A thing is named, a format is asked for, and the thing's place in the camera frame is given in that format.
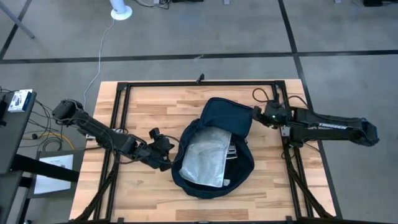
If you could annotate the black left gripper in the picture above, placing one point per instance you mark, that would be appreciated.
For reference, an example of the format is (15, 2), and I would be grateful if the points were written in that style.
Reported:
(155, 151)

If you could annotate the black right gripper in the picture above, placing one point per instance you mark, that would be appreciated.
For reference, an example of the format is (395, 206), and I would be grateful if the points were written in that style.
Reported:
(275, 115)

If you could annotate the navy blue backpack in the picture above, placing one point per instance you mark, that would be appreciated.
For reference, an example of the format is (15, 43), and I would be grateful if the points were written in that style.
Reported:
(227, 115)

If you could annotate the clear mesh zip pouch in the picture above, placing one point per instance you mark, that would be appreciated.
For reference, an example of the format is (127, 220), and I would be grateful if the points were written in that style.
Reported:
(205, 155)

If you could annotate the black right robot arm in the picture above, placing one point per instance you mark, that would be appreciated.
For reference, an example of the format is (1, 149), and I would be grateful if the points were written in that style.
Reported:
(335, 127)

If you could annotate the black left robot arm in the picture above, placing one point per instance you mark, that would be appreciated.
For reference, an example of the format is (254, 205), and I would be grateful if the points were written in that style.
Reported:
(93, 127)

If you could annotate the silver mounting plate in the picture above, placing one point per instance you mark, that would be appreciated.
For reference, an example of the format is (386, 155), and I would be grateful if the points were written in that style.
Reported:
(285, 131)

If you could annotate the black support beam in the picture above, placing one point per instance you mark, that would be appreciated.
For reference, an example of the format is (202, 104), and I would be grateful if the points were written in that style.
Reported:
(46, 168)

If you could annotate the grey monitor with white screen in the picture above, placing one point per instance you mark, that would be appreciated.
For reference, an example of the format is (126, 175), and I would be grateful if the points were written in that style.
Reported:
(49, 186)

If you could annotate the dark grey side desk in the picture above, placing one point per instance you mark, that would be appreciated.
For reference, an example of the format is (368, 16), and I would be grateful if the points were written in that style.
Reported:
(15, 140)

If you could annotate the small white blue box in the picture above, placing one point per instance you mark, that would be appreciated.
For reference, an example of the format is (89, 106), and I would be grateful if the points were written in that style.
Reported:
(20, 101)

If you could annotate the black floor box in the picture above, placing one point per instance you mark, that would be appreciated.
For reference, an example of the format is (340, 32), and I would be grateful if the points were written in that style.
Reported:
(372, 2)

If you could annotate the black desk device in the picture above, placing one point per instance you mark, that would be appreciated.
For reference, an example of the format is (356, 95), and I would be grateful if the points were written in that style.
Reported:
(2, 109)

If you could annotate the grey metal leg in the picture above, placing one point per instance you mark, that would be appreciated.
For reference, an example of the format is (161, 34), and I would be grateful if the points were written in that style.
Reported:
(17, 20)

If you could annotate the black aluminium table frame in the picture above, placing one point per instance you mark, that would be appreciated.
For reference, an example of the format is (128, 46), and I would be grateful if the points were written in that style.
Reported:
(242, 82)

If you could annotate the black clamp bracket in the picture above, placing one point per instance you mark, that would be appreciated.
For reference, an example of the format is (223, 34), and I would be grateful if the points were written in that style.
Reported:
(201, 77)

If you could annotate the white pedestal tower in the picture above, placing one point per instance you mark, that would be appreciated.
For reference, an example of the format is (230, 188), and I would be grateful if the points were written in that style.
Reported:
(121, 14)

